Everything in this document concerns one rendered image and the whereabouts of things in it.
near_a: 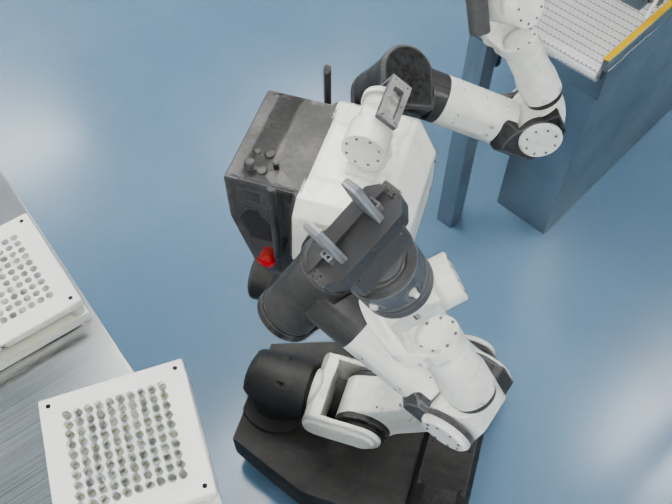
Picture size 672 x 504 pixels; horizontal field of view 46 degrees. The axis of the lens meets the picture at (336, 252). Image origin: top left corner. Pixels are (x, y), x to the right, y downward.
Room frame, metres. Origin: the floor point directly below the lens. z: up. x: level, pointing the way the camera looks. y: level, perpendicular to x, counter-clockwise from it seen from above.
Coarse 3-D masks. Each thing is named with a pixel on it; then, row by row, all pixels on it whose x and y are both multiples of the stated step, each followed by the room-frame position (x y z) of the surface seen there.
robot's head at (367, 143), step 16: (368, 96) 0.85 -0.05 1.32; (368, 112) 0.81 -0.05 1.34; (352, 128) 0.78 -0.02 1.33; (368, 128) 0.77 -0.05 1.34; (384, 128) 0.78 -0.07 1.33; (352, 144) 0.76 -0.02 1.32; (368, 144) 0.75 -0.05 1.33; (384, 144) 0.76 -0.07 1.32; (352, 160) 0.76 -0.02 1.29; (368, 160) 0.75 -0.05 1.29; (384, 160) 0.78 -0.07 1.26
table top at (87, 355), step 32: (0, 192) 1.02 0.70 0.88; (0, 224) 0.94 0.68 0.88; (96, 320) 0.72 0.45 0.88; (64, 352) 0.65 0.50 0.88; (96, 352) 0.65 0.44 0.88; (0, 384) 0.59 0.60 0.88; (32, 384) 0.59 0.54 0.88; (64, 384) 0.59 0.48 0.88; (0, 416) 0.53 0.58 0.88; (32, 416) 0.53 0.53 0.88; (0, 448) 0.47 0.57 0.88; (32, 448) 0.47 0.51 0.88; (0, 480) 0.42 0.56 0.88; (32, 480) 0.42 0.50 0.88
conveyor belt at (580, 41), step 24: (552, 0) 1.69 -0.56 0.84; (576, 0) 1.69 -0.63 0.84; (600, 0) 1.69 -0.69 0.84; (552, 24) 1.60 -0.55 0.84; (576, 24) 1.60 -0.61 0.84; (600, 24) 1.60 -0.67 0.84; (624, 24) 1.60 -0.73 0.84; (552, 48) 1.53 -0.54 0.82; (576, 48) 1.51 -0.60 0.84; (600, 48) 1.51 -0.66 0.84
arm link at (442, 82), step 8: (376, 64) 1.03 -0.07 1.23; (368, 72) 1.04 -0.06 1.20; (376, 72) 1.01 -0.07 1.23; (432, 72) 1.03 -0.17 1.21; (440, 72) 1.04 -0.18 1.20; (360, 80) 1.05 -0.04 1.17; (368, 80) 1.02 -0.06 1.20; (376, 80) 1.00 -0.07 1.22; (440, 80) 1.01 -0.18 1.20; (448, 80) 1.02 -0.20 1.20; (360, 88) 1.03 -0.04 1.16; (440, 88) 1.00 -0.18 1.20; (448, 88) 1.00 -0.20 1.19; (360, 96) 1.03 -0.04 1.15; (440, 96) 0.99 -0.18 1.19; (448, 96) 0.99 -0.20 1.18; (360, 104) 1.02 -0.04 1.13; (440, 104) 0.98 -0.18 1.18; (432, 112) 0.98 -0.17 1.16; (440, 112) 0.98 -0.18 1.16; (432, 120) 0.98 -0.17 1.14
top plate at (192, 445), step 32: (96, 384) 0.56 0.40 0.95; (128, 384) 0.56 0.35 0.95; (160, 384) 0.56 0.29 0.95; (96, 416) 0.50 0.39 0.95; (128, 416) 0.50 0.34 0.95; (192, 416) 0.50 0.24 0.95; (64, 448) 0.45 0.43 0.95; (160, 448) 0.45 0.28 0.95; (192, 448) 0.45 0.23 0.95; (64, 480) 0.39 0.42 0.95; (96, 480) 0.39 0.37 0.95; (192, 480) 0.39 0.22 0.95
